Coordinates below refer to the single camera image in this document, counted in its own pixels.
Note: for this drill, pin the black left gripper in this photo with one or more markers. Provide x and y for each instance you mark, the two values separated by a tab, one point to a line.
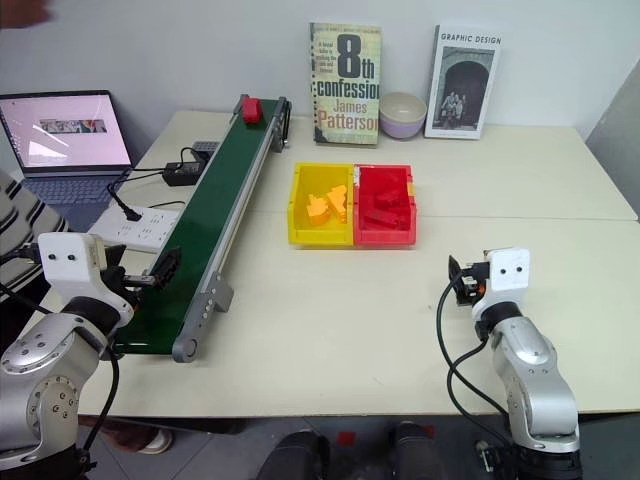
116	280

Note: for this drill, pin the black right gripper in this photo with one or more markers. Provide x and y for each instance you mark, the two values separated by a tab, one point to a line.
475	282

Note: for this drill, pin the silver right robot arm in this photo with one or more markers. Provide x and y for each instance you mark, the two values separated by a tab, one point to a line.
535	370

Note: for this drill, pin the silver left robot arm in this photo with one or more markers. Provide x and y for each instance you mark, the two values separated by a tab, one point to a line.
45	360

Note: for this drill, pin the person's hand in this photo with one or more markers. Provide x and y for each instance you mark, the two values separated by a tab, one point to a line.
22	11

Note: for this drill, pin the white power strip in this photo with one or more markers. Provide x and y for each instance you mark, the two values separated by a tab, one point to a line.
135	227

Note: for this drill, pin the red block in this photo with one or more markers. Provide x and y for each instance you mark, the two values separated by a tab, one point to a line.
385	219
251	111

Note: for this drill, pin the black power adapter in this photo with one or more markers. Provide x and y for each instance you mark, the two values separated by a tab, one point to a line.
181	174

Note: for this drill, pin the red plastic bin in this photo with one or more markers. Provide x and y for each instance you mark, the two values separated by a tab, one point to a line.
365	200

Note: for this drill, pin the orange-yellow block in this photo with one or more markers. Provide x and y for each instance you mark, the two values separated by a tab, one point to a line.
318	212
339	202

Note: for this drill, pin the person in striped shirt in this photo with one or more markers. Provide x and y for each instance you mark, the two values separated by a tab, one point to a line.
25	220

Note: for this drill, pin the yellow plastic bin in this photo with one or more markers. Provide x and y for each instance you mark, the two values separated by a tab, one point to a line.
300	200

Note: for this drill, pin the open grey laptop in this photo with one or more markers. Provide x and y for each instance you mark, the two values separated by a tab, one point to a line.
65	135

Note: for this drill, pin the cream and lilac bowl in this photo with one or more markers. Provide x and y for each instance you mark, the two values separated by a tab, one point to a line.
403	120

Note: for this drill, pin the brown and white shoe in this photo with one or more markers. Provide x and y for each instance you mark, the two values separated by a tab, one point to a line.
150	440

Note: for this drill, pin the dark rounded shape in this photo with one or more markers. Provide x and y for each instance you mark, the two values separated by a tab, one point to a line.
415	450
295	457

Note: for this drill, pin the small red floor object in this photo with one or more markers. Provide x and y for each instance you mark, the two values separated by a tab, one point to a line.
346	439

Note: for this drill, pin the graphic design white book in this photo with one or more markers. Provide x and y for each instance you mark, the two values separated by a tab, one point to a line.
462	85

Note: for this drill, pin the grey partition panel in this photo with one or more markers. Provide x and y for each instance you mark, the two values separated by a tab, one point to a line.
617	145

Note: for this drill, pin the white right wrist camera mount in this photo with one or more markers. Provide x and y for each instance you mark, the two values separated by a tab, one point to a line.
509	274

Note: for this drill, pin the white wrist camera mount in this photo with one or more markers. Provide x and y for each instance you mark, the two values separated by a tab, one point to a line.
62	262
509	274

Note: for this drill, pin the green conveyor belt grey frame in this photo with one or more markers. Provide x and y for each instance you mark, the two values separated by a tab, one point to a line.
200	215

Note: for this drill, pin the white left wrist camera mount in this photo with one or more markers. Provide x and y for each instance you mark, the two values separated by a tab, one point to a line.
62	262

